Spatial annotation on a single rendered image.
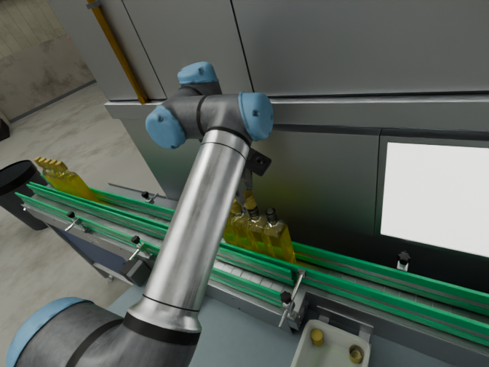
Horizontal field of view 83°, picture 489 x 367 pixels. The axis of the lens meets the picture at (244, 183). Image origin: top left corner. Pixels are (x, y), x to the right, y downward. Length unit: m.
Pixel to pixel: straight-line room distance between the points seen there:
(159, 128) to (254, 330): 0.75
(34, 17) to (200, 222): 8.98
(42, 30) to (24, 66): 1.01
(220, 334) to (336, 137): 0.74
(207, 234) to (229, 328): 0.72
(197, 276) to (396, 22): 0.51
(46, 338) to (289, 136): 0.59
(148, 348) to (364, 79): 0.57
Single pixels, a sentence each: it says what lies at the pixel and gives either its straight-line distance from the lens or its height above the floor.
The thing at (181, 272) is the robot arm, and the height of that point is 1.41.
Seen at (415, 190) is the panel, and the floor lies 1.18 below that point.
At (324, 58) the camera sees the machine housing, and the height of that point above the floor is 1.48.
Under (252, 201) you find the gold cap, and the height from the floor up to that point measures 1.18.
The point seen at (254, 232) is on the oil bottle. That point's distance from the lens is 0.83.
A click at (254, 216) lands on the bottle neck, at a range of 0.79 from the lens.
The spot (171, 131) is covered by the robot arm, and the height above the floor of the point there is 1.49.
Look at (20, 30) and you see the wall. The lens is 9.16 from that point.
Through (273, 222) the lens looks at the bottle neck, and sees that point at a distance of 0.77.
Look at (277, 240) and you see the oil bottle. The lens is 0.80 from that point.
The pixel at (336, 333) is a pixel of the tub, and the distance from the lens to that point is 0.91.
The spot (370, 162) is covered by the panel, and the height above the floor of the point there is 1.25.
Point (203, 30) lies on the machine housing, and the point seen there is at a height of 1.57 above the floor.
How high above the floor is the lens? 1.68
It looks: 38 degrees down
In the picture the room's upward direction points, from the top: 19 degrees counter-clockwise
